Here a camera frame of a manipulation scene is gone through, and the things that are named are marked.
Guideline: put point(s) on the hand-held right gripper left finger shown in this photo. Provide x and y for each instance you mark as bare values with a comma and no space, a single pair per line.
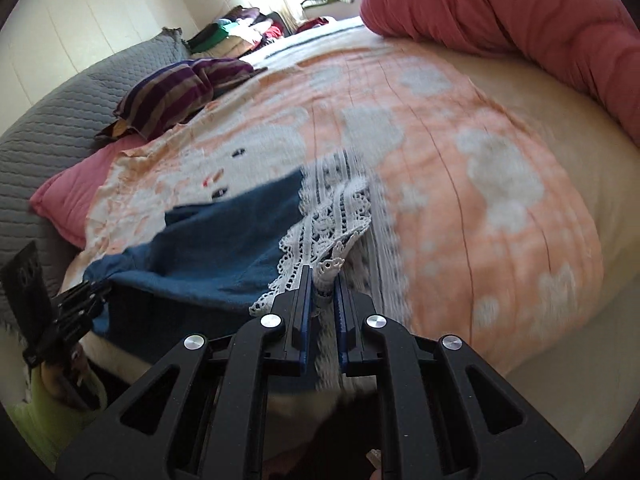
305,330

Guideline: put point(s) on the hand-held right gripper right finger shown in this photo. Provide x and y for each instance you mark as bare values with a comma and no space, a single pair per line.
342,330

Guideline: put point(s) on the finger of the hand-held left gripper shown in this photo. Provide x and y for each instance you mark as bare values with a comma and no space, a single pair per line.
75,320
85,291

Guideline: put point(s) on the blue pants with lace trim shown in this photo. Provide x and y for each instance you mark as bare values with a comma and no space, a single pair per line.
225,250

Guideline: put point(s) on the person's left forearm green sleeve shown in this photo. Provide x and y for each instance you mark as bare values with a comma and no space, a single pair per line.
45,425

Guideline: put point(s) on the person's left hand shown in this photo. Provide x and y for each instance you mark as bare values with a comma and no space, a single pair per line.
55,377

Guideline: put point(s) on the person's right hand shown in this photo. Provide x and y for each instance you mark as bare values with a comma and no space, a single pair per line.
374,465

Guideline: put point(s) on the pink pillow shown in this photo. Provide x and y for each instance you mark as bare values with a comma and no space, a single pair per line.
70,195

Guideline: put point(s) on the dark yellow cloth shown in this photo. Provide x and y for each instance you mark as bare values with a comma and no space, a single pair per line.
117,130

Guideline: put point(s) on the orange and white blanket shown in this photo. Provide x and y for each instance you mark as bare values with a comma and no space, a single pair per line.
450,200

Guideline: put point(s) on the grey quilted headboard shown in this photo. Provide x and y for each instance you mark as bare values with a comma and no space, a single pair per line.
55,120

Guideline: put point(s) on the purple striped pillow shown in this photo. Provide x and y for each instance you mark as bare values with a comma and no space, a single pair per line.
225,72
160,97

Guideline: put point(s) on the pile of clothes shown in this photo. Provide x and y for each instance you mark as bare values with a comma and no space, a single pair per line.
235,30

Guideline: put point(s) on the dark red cloth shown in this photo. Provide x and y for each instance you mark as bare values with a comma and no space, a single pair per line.
312,25

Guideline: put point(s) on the white window bench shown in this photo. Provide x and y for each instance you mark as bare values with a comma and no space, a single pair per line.
332,10

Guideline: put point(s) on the red bolster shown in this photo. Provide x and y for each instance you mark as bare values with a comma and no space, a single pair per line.
500,5

